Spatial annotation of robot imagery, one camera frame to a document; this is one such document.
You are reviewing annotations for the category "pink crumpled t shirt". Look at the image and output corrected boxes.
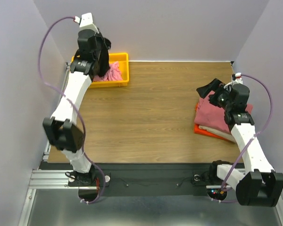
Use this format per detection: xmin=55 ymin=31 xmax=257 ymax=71
xmin=93 ymin=61 xmax=123 ymax=82

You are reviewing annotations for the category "aluminium left side rail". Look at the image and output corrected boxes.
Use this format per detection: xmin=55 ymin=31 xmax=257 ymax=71
xmin=42 ymin=62 xmax=71 ymax=161

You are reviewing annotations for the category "electronics board with leds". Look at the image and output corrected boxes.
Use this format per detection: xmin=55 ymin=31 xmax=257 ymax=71
xmin=209 ymin=188 xmax=227 ymax=198

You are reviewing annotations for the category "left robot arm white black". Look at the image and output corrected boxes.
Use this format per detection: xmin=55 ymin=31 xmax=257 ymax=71
xmin=42 ymin=28 xmax=109 ymax=186

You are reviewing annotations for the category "left white knob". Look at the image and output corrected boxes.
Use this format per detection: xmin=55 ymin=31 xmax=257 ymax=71
xmin=105 ymin=175 xmax=110 ymax=183

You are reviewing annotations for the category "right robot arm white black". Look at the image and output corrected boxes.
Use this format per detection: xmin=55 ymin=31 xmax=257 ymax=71
xmin=196 ymin=79 xmax=283 ymax=207

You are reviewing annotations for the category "yellow plastic bin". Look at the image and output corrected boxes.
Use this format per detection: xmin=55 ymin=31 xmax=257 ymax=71
xmin=71 ymin=52 xmax=130 ymax=89

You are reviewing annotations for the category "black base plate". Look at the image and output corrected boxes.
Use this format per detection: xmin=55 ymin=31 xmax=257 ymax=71
xmin=39 ymin=162 xmax=267 ymax=197

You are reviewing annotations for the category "folded cream t shirt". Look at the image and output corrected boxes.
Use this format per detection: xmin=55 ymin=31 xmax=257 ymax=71
xmin=199 ymin=125 xmax=236 ymax=143

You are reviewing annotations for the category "right silver knob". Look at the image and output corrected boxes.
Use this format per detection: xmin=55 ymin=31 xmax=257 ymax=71
xmin=193 ymin=174 xmax=201 ymax=182

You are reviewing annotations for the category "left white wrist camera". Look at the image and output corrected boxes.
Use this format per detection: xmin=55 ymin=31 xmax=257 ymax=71
xmin=79 ymin=13 xmax=97 ymax=32

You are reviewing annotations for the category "aluminium front rail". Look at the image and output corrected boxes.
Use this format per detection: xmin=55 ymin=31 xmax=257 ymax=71
xmin=28 ymin=168 xmax=281 ymax=189

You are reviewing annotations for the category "black t shirt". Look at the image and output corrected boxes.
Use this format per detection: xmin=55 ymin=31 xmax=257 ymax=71
xmin=96 ymin=33 xmax=111 ymax=78

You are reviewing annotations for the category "aluminium rail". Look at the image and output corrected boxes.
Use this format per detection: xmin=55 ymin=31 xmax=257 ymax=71
xmin=28 ymin=168 xmax=281 ymax=189
xmin=42 ymin=62 xmax=71 ymax=161

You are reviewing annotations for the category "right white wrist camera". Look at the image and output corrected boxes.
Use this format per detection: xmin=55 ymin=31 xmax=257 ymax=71
xmin=224 ymin=73 xmax=243 ymax=89

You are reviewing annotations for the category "folded orange t shirt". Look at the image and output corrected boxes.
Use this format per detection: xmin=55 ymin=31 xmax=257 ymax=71
xmin=194 ymin=99 xmax=225 ymax=140

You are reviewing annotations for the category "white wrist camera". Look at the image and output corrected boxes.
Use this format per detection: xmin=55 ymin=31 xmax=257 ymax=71
xmin=79 ymin=13 xmax=97 ymax=32
xmin=224 ymin=73 xmax=243 ymax=89

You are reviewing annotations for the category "folded dusty red t shirt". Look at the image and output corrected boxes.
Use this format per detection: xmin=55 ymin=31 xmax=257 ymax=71
xmin=194 ymin=91 xmax=253 ymax=137

